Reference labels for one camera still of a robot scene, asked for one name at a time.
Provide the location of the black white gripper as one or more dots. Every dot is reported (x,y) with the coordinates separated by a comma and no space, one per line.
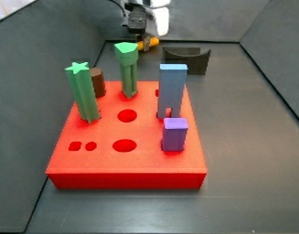
(148,19)

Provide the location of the yellow oval peg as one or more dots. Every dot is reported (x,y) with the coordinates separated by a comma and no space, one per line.
(154,42)

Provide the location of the black curved fixture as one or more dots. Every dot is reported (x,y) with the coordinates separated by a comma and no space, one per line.
(191,56)

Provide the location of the red peg board base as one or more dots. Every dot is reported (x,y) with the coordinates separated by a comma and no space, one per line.
(116,152)

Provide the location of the green pentagon peg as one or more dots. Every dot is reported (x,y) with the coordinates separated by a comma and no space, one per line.
(126,53)

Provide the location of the brown cylinder peg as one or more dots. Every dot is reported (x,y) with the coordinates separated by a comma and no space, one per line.
(98,82)

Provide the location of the green star peg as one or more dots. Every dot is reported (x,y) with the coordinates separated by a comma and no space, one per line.
(81,82)

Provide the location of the purple square peg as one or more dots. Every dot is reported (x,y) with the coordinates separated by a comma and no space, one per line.
(175,134)

